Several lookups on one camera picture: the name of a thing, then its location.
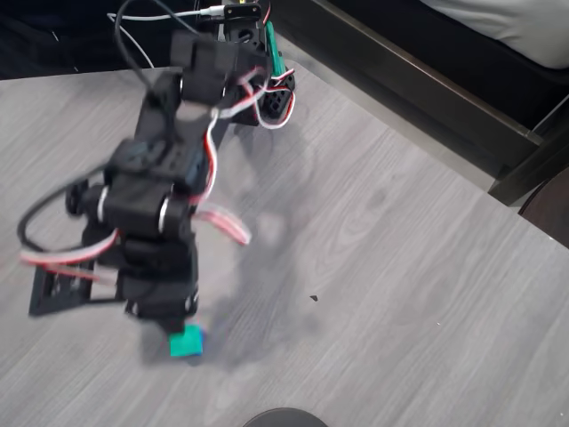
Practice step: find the green cube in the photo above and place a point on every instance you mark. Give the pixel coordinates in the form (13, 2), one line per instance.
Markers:
(186, 342)

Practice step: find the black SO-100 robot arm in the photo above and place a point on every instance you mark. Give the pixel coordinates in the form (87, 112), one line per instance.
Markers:
(151, 204)

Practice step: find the blue cube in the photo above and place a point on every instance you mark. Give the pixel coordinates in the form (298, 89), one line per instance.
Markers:
(205, 340)

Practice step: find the dark round object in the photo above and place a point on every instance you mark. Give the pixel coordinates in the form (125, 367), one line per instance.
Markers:
(284, 419)

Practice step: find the green circuit board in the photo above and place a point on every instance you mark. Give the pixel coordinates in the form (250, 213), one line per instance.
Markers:
(275, 49)

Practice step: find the dark round furniture piece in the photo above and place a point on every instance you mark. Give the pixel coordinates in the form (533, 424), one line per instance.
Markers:
(549, 209)

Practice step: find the white mattress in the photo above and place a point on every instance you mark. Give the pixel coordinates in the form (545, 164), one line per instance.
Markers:
(511, 22)

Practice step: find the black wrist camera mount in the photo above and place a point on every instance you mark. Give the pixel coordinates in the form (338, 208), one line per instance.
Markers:
(62, 293)

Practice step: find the dark wooden bed frame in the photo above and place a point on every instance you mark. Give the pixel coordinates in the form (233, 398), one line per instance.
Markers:
(444, 102)

